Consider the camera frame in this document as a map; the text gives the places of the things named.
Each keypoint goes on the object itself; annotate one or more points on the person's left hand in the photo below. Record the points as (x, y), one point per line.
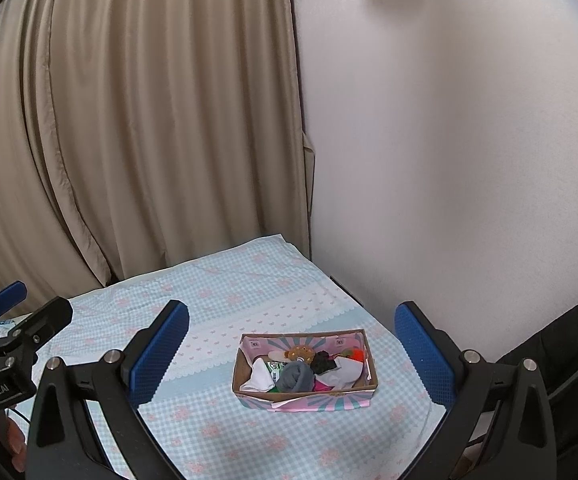
(9, 435)

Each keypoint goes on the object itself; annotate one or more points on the black sock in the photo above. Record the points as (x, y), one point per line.
(323, 361)

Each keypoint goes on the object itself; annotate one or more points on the blue checked bedsheet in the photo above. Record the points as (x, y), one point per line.
(249, 290)

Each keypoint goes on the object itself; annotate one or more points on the pink pouch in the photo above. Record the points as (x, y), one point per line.
(321, 386)

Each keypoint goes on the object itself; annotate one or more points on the brown plush toy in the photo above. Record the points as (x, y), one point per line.
(301, 354)

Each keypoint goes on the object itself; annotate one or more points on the green tissue packet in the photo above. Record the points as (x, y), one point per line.
(274, 369)

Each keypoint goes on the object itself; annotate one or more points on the orange plush toy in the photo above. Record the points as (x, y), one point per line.
(359, 355)

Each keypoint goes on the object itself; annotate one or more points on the grey sock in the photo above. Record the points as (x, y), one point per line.
(294, 377)

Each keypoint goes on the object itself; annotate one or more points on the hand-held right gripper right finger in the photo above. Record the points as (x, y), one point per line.
(424, 350)

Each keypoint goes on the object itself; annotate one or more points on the pink patterned cardboard box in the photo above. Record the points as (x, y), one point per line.
(319, 401)

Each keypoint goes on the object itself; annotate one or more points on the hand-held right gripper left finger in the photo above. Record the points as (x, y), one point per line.
(161, 350)

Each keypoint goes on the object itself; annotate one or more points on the beige curtain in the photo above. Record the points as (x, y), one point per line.
(144, 110)

